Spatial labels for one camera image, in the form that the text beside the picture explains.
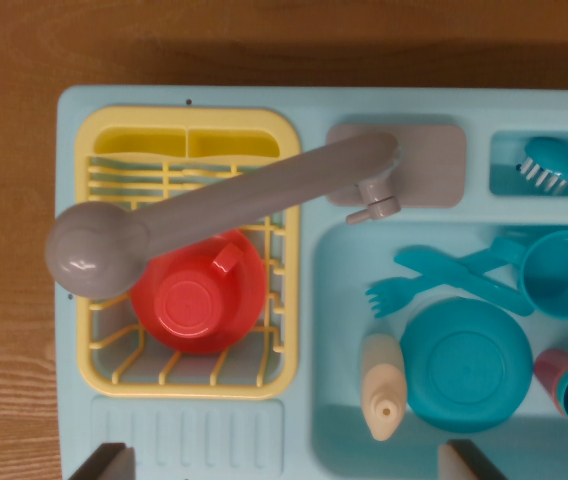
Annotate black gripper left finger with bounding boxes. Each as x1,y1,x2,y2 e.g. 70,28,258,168
66,442,136,480

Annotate teal plastic knife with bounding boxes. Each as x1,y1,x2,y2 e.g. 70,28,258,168
393,244,535,317

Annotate cream toy detergent bottle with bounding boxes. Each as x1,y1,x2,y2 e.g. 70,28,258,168
361,332,408,442

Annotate teal plastic fork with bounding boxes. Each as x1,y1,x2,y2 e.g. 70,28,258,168
366,247,503,320

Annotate light blue toy sink unit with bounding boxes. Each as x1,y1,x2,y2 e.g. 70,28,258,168
56,84,568,480

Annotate teal plastic mug with handle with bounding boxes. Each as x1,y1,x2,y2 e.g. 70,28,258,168
491,229,568,321

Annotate yellow plastic dish rack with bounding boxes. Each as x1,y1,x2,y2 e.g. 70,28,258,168
74,105,303,401

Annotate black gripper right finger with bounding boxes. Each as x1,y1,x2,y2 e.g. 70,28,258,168
437,439,510,480

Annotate red plastic cup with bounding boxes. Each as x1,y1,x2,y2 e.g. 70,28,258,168
156,243,245,340

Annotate teal plastic plate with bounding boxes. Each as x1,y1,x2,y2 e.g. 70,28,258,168
398,297,535,434

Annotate red plastic plate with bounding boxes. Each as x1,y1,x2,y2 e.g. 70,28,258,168
128,228,268,355

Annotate grey toy faucet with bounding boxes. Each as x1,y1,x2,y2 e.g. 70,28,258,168
45,130,403,300

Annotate teal dish brush white bristles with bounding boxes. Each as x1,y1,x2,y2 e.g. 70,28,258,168
515,137,568,196

